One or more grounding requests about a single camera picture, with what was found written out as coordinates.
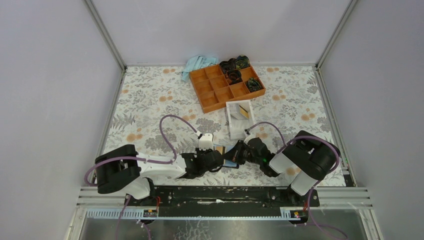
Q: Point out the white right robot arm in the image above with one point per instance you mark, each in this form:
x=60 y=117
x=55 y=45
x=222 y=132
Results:
x=315 y=158

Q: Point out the gold VIP card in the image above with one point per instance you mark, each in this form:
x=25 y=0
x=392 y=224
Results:
x=221 y=149

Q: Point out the stack of cards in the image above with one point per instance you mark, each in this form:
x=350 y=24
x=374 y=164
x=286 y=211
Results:
x=234 y=111

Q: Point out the floral patterned table mat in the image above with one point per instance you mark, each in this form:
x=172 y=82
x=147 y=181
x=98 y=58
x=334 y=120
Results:
x=158 y=112

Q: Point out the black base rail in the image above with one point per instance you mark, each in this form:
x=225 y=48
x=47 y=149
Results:
x=219 y=201

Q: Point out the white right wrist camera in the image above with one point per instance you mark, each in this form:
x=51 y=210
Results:
x=248 y=136

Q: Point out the black leather card holder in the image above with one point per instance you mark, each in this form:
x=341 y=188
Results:
x=228 y=163

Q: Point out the orange compartment tray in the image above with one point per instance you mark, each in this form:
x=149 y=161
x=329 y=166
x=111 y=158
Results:
x=213 y=91

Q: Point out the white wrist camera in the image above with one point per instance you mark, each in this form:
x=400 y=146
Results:
x=205 y=141
x=248 y=136

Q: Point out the dark rolled sock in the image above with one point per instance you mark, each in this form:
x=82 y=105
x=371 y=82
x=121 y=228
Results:
x=242 y=62
x=233 y=76
x=228 y=65
x=253 y=85

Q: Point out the gold card in box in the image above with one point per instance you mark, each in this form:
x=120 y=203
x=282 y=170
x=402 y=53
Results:
x=243 y=112

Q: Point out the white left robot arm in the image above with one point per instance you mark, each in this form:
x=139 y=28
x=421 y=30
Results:
x=124 y=170

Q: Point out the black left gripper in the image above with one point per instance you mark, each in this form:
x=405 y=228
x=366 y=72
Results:
x=198 y=152

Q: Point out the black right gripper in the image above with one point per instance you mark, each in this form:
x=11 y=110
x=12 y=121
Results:
x=234 y=154

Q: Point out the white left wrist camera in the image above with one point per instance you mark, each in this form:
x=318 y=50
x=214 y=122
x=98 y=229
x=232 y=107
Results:
x=205 y=141

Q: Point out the light blue cloth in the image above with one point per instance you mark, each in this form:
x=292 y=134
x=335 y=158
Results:
x=196 y=63

